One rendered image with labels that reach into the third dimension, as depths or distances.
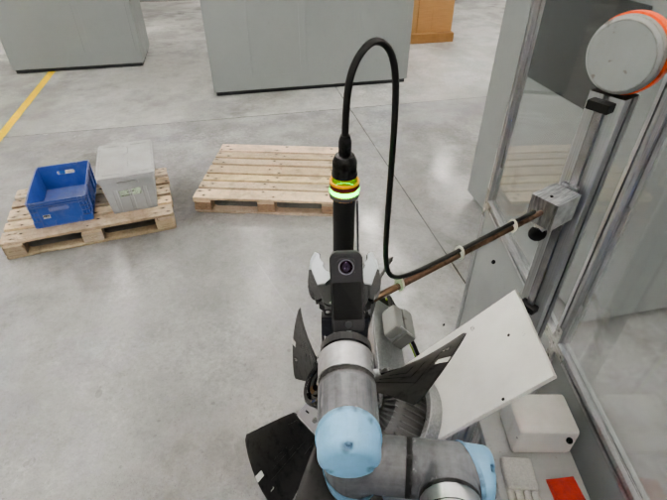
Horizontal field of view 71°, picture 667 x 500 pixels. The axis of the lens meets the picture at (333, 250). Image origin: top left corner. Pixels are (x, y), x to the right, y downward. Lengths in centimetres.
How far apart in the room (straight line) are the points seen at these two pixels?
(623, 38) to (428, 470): 90
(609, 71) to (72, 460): 259
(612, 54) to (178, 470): 228
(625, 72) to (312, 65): 555
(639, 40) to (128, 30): 732
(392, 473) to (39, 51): 800
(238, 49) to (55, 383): 452
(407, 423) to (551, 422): 48
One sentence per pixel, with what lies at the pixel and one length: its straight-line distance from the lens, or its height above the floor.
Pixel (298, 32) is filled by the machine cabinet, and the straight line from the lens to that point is 637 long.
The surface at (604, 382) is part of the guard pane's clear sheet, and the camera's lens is 150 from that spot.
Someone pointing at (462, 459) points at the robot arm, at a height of 159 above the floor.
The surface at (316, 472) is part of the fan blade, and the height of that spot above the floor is 118.
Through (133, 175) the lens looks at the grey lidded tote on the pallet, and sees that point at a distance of 379.
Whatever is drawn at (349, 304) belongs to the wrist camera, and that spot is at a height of 170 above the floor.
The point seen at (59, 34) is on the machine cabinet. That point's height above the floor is 50.
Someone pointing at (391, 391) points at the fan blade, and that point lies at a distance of 94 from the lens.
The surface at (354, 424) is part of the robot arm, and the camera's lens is 56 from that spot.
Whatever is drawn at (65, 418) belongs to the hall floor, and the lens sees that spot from 289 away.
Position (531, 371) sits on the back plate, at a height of 133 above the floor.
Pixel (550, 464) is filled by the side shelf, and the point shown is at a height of 86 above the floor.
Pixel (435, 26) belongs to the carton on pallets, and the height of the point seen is 23.
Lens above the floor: 215
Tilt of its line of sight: 38 degrees down
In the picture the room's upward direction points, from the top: straight up
